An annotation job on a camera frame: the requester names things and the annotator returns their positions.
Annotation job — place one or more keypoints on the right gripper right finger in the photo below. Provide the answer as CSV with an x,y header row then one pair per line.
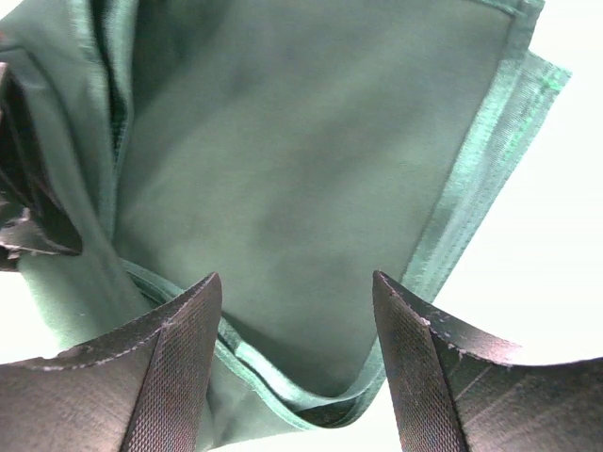
x,y
455,387

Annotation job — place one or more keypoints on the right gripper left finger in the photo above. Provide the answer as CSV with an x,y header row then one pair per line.
x,y
140,387

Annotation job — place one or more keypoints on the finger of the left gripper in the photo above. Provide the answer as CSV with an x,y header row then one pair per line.
x,y
33,221

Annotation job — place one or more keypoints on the dark green cloth napkin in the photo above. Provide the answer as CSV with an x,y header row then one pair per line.
x,y
292,147

